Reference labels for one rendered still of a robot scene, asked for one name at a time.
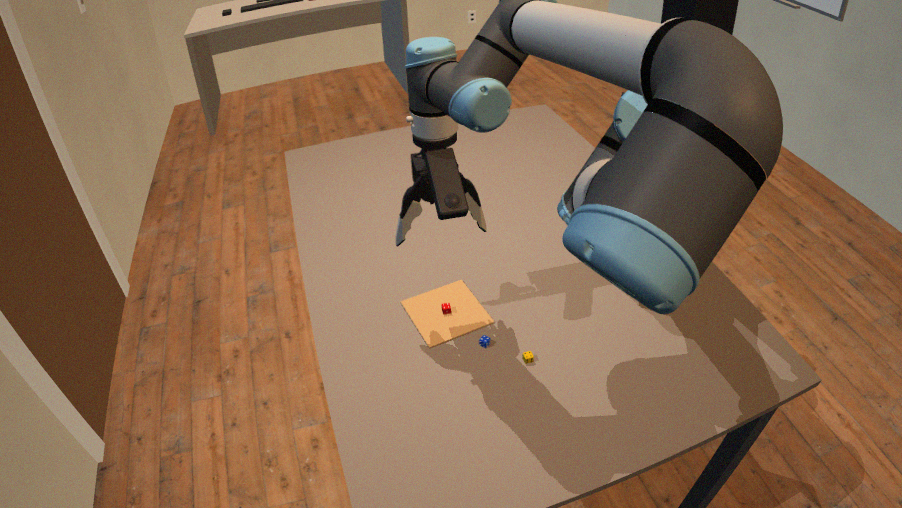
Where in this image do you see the orange flat mat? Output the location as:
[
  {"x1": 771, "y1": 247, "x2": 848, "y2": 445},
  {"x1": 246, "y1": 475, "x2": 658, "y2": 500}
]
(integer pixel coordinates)
[{"x1": 401, "y1": 280, "x2": 494, "y2": 348}]

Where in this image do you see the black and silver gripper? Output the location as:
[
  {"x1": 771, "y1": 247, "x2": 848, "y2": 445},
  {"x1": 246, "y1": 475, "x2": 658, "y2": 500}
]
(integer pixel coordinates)
[{"x1": 396, "y1": 133, "x2": 487, "y2": 246}]

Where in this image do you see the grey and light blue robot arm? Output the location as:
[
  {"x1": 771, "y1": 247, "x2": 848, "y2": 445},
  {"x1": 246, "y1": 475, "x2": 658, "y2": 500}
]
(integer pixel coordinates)
[{"x1": 405, "y1": 0, "x2": 783, "y2": 314}]

